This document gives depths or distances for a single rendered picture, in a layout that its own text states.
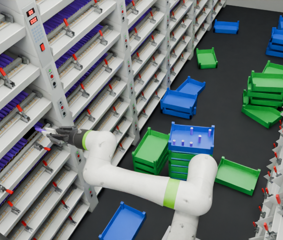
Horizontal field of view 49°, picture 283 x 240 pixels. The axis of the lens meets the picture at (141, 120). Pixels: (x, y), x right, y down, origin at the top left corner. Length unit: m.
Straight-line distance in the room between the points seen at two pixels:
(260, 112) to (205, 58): 1.00
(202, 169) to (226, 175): 1.26
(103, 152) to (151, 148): 1.22
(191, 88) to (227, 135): 0.71
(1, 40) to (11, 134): 0.42
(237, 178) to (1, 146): 1.76
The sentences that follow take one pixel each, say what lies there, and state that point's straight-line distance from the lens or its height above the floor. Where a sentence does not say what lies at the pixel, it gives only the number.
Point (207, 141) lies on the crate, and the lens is 2.24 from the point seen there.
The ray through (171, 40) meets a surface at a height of 0.50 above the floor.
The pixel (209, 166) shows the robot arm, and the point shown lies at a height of 1.01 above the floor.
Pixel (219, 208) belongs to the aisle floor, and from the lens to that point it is 2.41.
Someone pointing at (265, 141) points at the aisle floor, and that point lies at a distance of 2.88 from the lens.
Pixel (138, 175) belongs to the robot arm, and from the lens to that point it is 1.29.
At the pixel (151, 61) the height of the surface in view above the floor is 0.53.
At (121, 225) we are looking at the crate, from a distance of 2.34.
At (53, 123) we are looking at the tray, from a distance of 1.74.
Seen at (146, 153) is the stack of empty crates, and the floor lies 0.16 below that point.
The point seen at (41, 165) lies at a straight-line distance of 1.82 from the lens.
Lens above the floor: 2.08
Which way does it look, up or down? 45 degrees down
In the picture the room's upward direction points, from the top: 6 degrees counter-clockwise
